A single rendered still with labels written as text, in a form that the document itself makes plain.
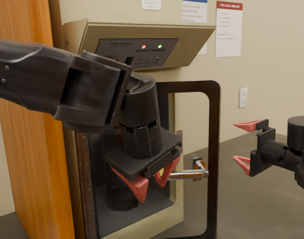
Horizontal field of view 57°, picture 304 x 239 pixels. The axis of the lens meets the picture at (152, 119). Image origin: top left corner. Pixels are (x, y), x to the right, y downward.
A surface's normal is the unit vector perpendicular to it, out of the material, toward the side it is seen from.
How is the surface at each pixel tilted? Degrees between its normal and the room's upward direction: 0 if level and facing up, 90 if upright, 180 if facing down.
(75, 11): 90
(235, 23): 90
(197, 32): 135
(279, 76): 90
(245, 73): 90
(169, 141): 20
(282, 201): 0
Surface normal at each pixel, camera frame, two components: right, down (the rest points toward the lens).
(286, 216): -0.03, -0.97
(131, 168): -0.11, -0.83
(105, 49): 0.45, 0.81
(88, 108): 0.41, 0.30
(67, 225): 0.60, 0.18
